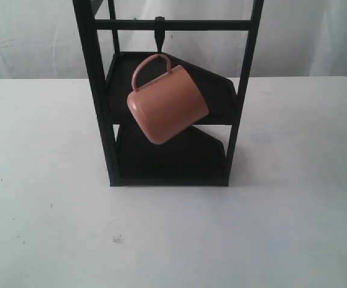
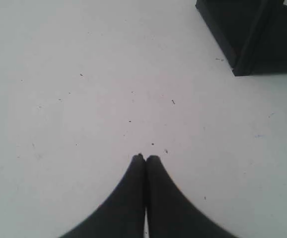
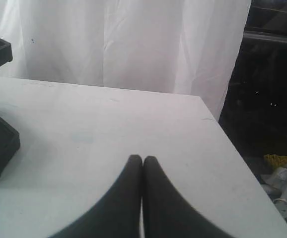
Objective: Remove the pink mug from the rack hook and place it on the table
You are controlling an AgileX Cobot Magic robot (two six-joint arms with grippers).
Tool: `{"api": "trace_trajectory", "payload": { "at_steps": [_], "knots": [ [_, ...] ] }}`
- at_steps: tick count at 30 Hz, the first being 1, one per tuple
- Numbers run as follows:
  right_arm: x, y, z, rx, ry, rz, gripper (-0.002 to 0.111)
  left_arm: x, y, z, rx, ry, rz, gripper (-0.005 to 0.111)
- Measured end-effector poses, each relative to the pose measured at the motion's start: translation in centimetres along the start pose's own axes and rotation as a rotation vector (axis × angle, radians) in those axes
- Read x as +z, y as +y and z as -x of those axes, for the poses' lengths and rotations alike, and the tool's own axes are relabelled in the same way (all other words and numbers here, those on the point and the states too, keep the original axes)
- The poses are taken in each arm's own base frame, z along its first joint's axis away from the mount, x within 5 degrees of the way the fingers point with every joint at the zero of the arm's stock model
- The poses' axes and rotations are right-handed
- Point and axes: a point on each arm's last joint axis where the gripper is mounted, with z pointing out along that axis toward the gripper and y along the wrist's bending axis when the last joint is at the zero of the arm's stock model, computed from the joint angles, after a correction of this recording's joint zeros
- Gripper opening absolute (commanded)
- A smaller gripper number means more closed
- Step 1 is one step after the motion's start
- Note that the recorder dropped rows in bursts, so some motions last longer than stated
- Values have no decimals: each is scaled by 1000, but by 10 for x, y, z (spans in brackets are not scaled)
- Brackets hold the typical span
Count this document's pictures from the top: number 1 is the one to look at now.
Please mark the black metal shelf rack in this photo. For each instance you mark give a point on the black metal shelf rack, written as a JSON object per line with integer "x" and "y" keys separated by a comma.
{"x": 192, "y": 158}

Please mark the pink ceramic mug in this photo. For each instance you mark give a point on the pink ceramic mug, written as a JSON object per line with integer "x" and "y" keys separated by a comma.
{"x": 168, "y": 104}

